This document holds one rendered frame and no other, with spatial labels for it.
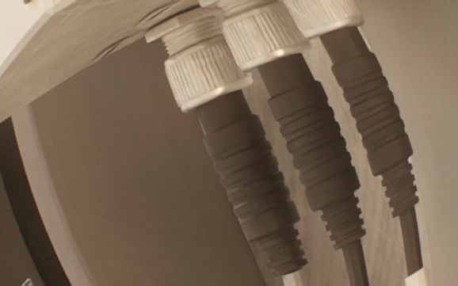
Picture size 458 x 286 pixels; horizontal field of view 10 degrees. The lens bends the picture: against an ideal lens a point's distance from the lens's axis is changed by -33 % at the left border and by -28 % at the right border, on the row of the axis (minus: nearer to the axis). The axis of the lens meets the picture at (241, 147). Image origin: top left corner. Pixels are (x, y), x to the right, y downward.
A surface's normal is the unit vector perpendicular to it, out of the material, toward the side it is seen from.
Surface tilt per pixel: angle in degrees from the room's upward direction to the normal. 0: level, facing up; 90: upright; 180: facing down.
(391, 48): 90
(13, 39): 90
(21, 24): 90
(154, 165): 46
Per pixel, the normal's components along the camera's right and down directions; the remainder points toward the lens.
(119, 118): 0.33, -0.15
